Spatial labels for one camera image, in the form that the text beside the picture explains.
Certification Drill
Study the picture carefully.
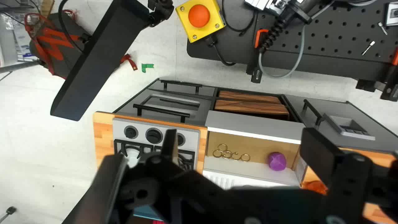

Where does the grey cable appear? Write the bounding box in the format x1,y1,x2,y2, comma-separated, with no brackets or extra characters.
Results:
257,23,309,79

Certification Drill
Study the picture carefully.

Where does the gold ring chain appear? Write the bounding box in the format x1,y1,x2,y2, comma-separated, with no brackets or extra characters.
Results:
211,143,252,163

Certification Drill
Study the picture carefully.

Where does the silver mounting plate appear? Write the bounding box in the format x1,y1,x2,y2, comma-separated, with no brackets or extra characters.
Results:
384,1,398,28

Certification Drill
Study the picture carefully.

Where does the wooden white toy kitchen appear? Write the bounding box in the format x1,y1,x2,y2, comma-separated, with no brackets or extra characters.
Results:
90,77,398,224

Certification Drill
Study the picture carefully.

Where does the orange black clamp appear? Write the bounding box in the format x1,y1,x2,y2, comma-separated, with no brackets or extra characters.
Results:
355,47,398,100
247,27,271,84

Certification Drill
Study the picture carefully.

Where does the red strap piece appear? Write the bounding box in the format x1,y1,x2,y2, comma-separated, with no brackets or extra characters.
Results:
121,53,139,72

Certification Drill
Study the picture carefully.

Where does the black rectangular post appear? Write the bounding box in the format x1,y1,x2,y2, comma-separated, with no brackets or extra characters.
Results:
48,0,153,122

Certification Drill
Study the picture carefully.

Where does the yellow emergency stop button box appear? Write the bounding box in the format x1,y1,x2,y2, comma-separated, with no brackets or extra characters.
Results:
174,0,227,44

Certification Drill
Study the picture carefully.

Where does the black connector with strain relief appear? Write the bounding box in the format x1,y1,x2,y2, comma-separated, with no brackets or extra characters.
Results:
243,0,312,53

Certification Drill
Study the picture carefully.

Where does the clear plastic container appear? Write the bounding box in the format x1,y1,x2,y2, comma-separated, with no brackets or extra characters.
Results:
0,11,29,67

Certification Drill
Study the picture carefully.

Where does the purple ball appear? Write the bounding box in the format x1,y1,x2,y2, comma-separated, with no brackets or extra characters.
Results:
266,150,288,171

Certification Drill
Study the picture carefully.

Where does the silver screw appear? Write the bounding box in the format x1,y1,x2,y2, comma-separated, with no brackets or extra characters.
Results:
376,21,389,37
359,40,376,57

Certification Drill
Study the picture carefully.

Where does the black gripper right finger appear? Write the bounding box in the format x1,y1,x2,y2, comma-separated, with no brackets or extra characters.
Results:
298,127,376,224

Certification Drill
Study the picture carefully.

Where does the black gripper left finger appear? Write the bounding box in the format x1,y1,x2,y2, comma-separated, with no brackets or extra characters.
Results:
61,153,130,224

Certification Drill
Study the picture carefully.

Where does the thin black cable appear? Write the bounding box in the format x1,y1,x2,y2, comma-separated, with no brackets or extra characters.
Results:
221,0,258,35

